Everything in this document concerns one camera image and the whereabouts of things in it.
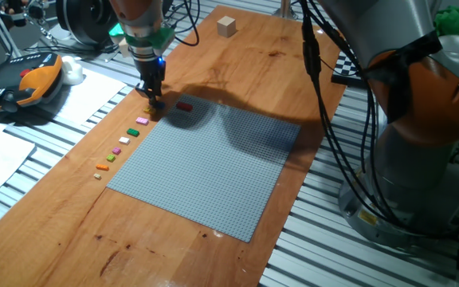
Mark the small lime Lego brick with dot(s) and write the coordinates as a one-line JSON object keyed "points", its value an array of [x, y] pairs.
{"points": [[111, 158]]}

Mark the black round spool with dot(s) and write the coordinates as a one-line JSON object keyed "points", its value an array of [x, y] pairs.
{"points": [[86, 20]]}

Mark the small magenta Lego brick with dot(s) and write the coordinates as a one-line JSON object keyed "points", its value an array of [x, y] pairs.
{"points": [[116, 151]]}

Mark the light pink Lego brick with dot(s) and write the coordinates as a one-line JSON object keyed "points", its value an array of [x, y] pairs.
{"points": [[142, 120]]}

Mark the red long Lego brick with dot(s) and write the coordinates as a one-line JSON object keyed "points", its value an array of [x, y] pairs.
{"points": [[184, 106]]}

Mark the black white checkerboard plate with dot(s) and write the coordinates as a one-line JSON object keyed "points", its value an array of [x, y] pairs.
{"points": [[345, 68]]}

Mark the dark green Lego brick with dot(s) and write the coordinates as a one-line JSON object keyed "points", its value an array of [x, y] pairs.
{"points": [[133, 132]]}

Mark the green printed camera mount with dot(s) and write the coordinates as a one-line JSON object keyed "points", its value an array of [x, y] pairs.
{"points": [[155, 42]]}

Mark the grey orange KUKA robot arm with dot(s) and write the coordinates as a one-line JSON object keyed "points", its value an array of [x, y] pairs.
{"points": [[413, 179]]}

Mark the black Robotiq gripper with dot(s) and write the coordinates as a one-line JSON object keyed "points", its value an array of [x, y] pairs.
{"points": [[151, 73]]}

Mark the blue long Lego brick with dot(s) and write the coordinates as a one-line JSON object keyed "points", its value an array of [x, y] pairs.
{"points": [[161, 106]]}

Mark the orange black teach pendant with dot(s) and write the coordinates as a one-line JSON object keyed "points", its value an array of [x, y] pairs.
{"points": [[26, 81]]}

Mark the white rounded plastic object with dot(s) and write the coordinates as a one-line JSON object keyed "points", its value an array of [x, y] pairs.
{"points": [[72, 71]]}

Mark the plain wooden cube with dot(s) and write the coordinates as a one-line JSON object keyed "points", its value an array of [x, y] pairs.
{"points": [[226, 26], [124, 49]]}

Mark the white Lego brick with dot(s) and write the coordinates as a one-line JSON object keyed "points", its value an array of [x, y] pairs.
{"points": [[124, 140]]}

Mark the thin orange Lego brick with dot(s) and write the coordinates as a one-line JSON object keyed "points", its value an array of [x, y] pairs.
{"points": [[102, 167]]}

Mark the person hand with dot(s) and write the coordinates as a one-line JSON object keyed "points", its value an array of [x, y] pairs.
{"points": [[14, 11]]}

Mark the large wooden board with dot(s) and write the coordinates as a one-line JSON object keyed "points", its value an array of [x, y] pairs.
{"points": [[74, 239]]}

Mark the yellow Lego brick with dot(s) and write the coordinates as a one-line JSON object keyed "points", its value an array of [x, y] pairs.
{"points": [[148, 111]]}

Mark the grey Lego baseplate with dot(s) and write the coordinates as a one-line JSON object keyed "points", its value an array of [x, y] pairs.
{"points": [[213, 167]]}

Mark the metal frame post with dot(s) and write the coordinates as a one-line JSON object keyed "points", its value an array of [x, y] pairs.
{"points": [[285, 9]]}

